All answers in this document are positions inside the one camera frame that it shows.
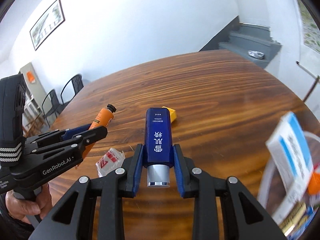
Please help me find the person's left hand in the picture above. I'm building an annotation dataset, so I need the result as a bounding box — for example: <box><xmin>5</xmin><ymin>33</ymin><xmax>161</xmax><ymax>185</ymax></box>
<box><xmin>5</xmin><ymin>183</ymin><xmax>53</xmax><ymax>225</ymax></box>

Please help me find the grey staircase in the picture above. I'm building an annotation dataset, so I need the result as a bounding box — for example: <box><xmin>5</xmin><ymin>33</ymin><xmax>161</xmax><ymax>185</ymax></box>
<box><xmin>199</xmin><ymin>15</ymin><xmax>282</xmax><ymax>68</ymax></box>

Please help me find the landscape wall scroll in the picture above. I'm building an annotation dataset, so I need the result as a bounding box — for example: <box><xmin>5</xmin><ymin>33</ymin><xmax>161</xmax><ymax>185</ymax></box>
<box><xmin>292</xmin><ymin>0</ymin><xmax>320</xmax><ymax>80</ymax></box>

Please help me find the clear plastic container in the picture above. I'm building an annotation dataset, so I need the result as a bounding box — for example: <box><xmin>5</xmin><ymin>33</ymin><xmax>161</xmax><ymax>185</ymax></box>
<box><xmin>257</xmin><ymin>132</ymin><xmax>320</xmax><ymax>240</ymax></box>

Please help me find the grey cabinet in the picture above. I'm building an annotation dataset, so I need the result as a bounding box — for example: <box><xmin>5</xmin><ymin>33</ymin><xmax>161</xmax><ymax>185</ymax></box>
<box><xmin>19</xmin><ymin>62</ymin><xmax>46</xmax><ymax>120</ymax></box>

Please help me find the blue and gold sachet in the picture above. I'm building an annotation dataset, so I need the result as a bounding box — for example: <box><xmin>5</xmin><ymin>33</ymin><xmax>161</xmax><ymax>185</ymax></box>
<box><xmin>280</xmin><ymin>202</ymin><xmax>316</xmax><ymax>233</ymax></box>

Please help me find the clear red printed wrapper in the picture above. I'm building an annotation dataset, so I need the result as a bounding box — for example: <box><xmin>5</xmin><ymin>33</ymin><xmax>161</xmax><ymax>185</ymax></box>
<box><xmin>95</xmin><ymin>148</ymin><xmax>126</xmax><ymax>178</ymax></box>

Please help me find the orange tube with black cap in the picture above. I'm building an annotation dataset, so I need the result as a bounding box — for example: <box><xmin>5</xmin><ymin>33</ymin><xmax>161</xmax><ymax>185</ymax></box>
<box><xmin>75</xmin><ymin>104</ymin><xmax>117</xmax><ymax>167</ymax></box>

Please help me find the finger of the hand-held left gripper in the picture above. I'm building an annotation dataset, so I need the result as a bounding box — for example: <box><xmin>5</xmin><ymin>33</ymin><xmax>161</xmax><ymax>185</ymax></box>
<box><xmin>24</xmin><ymin>126</ymin><xmax>108</xmax><ymax>156</ymax></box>
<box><xmin>37</xmin><ymin>123</ymin><xmax>92</xmax><ymax>141</ymax></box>

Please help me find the blue bottle with silver cap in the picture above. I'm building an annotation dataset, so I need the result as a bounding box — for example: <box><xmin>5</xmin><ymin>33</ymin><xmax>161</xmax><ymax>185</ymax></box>
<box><xmin>145</xmin><ymin>107</ymin><xmax>173</xmax><ymax>188</ymax></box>

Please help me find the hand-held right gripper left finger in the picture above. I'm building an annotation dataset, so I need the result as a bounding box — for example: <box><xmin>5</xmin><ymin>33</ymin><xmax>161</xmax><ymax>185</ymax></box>
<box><xmin>28</xmin><ymin>143</ymin><xmax>145</xmax><ymax>240</ymax></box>

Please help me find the black mesh chair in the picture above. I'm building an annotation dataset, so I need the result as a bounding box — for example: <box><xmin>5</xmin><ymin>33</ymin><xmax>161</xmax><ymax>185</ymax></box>
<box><xmin>41</xmin><ymin>89</ymin><xmax>63</xmax><ymax>128</ymax></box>
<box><xmin>60</xmin><ymin>74</ymin><xmax>84</xmax><ymax>106</ymax></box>

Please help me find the white frame rack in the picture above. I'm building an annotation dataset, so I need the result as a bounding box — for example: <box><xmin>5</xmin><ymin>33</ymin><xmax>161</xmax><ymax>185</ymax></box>
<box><xmin>22</xmin><ymin>97</ymin><xmax>48</xmax><ymax>133</ymax></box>

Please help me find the small yellow packet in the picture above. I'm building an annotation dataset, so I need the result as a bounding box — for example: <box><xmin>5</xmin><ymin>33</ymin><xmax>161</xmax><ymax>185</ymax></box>
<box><xmin>161</xmin><ymin>106</ymin><xmax>178</xmax><ymax>126</ymax></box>

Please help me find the framed wall picture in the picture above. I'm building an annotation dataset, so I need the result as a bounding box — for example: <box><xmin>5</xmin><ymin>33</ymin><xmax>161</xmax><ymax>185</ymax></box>
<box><xmin>29</xmin><ymin>0</ymin><xmax>66</xmax><ymax>51</ymax></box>

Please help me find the wooden stick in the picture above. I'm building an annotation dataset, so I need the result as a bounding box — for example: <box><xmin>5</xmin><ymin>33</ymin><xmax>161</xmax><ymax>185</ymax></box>
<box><xmin>303</xmin><ymin>75</ymin><xmax>320</xmax><ymax>102</ymax></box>

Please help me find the white and blue box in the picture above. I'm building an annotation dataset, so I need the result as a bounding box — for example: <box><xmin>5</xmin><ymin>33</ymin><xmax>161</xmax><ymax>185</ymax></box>
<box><xmin>265</xmin><ymin>111</ymin><xmax>317</xmax><ymax>221</ymax></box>

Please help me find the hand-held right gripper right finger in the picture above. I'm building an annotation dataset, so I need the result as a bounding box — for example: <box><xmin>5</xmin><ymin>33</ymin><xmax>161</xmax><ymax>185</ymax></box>
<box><xmin>172</xmin><ymin>143</ymin><xmax>288</xmax><ymax>240</ymax></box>

